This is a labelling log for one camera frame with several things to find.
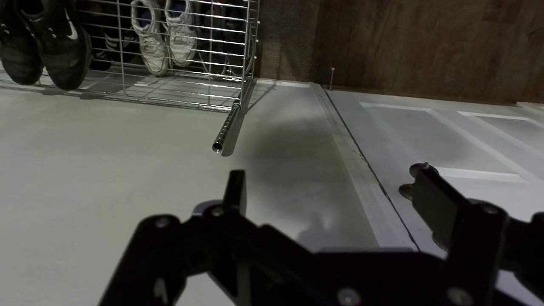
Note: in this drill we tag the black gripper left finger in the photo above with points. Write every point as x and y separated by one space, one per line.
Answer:
226 265

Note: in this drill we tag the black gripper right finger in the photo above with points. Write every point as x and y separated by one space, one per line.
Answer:
469 238

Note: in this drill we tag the metal door stopper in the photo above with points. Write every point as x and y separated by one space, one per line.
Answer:
332 78

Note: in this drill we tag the white sneaker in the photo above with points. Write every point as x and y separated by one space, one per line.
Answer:
180 39
150 42

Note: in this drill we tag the black sneaker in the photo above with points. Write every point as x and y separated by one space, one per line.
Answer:
65 51
17 51

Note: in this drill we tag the slotted metal wall rail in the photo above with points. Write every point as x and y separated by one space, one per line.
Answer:
231 121

